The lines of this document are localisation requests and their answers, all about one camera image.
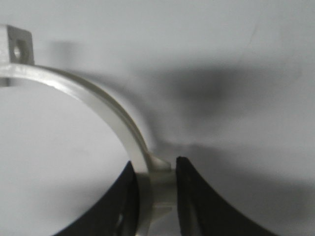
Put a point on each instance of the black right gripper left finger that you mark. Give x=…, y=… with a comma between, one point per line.
x=115, y=214

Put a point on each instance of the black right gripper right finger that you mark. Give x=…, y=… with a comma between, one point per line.
x=203, y=212

